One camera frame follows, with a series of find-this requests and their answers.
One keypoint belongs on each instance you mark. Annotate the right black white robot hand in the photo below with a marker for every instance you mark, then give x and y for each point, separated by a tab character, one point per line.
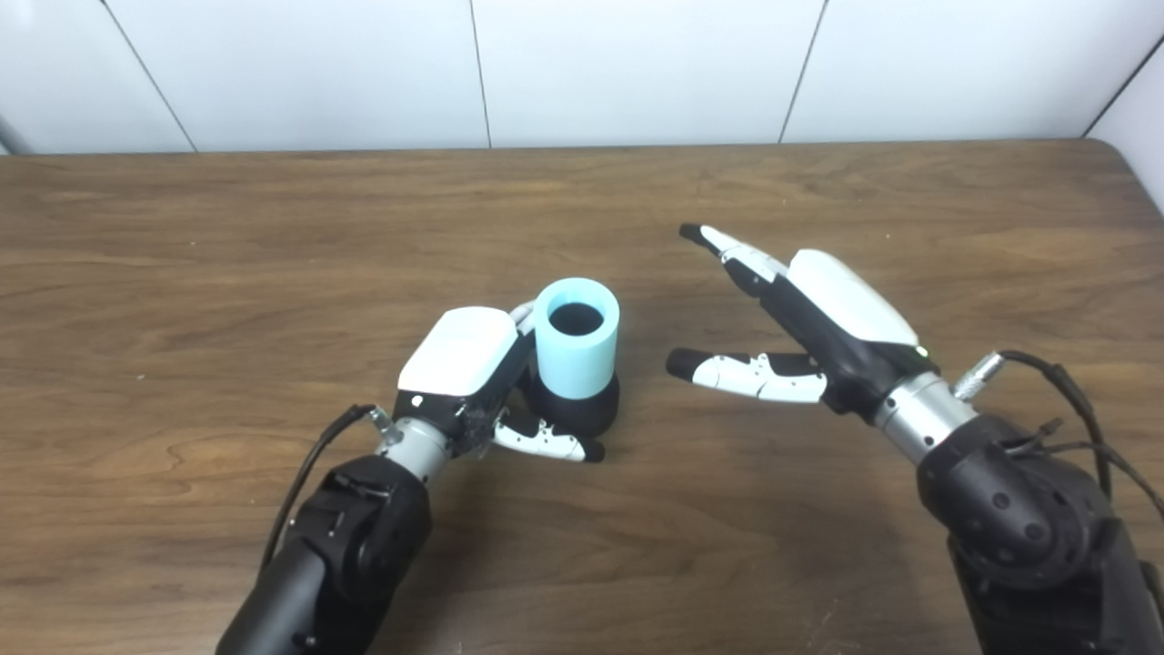
837	309

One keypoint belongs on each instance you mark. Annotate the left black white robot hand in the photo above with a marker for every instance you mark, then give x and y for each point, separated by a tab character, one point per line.
459	350

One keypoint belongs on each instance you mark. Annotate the light blue cylinder cup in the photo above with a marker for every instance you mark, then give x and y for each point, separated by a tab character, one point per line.
576	350

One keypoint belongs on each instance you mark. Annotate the black funnel-shaped nozzle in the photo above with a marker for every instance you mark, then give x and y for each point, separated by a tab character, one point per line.
582	409

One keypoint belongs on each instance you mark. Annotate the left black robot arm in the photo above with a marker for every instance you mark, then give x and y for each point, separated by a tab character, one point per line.
346	555

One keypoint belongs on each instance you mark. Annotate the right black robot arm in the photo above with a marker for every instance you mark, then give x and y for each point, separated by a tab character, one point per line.
1018	528

